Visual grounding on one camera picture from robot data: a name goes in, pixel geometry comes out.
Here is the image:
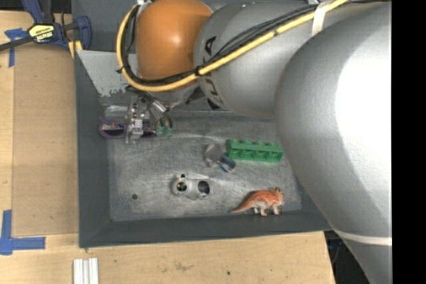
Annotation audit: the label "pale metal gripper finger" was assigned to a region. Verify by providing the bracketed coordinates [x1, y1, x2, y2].
[132, 118, 146, 140]
[124, 116, 134, 145]

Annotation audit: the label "purple sunglasses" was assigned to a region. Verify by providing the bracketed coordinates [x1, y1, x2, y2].
[98, 116, 158, 141]

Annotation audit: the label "grey metal bin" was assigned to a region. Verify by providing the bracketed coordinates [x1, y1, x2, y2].
[70, 0, 333, 249]

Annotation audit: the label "clear and blue small object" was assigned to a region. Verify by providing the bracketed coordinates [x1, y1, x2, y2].
[202, 142, 237, 174]

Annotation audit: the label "grey rounded toy figure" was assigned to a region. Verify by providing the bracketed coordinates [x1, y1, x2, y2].
[170, 173, 212, 201]

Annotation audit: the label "pale wood board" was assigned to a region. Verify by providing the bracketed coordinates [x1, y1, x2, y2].
[11, 11, 81, 239]

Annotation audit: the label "green toy brick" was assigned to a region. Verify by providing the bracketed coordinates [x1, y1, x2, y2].
[225, 138, 285, 164]

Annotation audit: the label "orange toy dinosaur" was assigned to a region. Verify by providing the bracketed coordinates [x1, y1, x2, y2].
[230, 186, 286, 217]

